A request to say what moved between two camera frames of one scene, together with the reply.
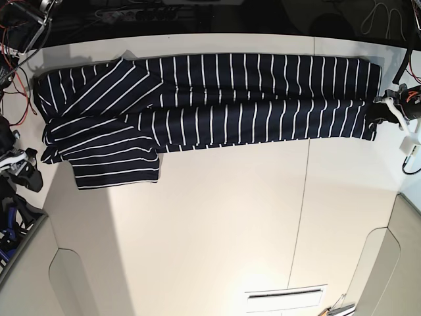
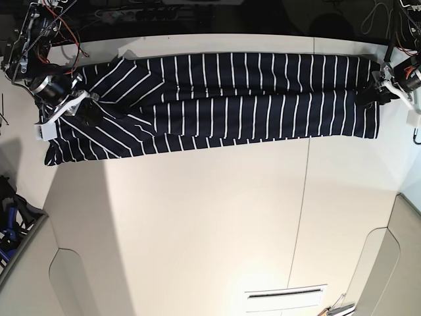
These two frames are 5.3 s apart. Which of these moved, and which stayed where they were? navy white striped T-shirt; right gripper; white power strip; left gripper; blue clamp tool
Moved: navy white striped T-shirt; right gripper; left gripper
Stayed: blue clamp tool; white power strip
